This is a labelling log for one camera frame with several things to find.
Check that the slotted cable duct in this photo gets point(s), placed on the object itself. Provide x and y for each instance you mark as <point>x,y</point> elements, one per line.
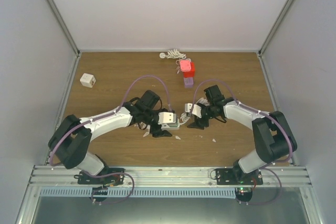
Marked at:
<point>140,192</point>

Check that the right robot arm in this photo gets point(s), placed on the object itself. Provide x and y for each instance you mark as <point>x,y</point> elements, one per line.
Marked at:
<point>273,137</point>

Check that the red plug block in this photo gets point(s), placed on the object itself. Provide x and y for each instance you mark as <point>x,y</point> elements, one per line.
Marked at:
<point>190,72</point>

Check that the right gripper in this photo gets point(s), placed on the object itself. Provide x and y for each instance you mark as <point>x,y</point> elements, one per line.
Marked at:
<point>199,124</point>

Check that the white cube adapter plug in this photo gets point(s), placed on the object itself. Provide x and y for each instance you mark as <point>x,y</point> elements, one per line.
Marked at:
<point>88,80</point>

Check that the purple plug adapter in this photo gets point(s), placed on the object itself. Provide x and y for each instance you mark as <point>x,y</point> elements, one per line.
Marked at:
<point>188,82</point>

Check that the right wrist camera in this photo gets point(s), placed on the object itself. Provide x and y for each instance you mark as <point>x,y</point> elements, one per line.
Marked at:
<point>193,109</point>

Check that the white power strip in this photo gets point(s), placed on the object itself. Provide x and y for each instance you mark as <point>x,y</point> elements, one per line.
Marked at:
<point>165,126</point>

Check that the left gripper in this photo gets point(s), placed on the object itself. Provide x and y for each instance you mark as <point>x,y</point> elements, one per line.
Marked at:
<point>161,133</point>

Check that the green adapter plug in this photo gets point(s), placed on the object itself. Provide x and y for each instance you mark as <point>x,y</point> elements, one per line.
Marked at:
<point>174,125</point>

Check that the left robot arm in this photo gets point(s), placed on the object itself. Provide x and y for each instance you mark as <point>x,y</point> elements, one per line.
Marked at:
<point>71,140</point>

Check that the aluminium rail frame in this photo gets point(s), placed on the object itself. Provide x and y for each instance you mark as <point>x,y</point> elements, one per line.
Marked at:
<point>168,177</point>

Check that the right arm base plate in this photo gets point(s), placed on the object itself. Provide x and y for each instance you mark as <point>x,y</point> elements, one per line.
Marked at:
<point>234,176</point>

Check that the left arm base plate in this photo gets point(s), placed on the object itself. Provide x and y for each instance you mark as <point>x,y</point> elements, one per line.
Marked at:
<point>108,176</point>

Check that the pink cube socket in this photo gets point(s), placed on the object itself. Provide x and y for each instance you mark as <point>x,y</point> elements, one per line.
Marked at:
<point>185,66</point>

